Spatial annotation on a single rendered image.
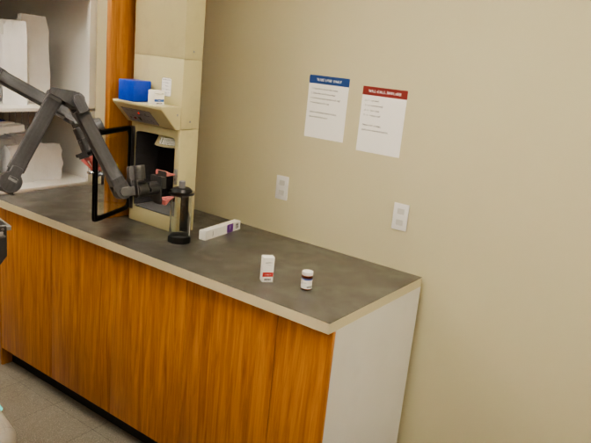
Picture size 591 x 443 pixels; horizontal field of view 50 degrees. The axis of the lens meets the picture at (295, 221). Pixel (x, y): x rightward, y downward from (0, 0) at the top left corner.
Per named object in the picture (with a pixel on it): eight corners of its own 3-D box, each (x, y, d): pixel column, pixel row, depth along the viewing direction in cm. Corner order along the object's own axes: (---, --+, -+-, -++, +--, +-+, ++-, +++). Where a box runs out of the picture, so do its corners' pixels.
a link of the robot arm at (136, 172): (114, 196, 254) (120, 196, 247) (111, 167, 253) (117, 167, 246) (143, 192, 261) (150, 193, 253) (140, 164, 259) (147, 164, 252)
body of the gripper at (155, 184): (164, 176, 260) (150, 177, 254) (164, 200, 262) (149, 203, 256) (154, 173, 263) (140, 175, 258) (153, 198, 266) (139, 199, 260)
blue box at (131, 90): (135, 98, 291) (136, 78, 289) (150, 101, 285) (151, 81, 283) (118, 98, 283) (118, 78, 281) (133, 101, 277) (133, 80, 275)
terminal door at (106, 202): (128, 208, 304) (131, 125, 294) (92, 222, 276) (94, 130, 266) (127, 208, 305) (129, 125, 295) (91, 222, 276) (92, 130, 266)
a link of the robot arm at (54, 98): (48, 80, 239) (54, 76, 231) (82, 99, 246) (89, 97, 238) (-10, 186, 231) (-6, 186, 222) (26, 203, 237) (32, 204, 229)
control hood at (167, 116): (131, 119, 296) (132, 98, 293) (180, 130, 278) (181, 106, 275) (111, 120, 287) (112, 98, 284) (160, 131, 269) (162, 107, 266)
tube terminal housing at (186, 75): (167, 211, 327) (174, 56, 308) (213, 225, 310) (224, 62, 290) (128, 218, 308) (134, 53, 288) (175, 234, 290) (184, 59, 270)
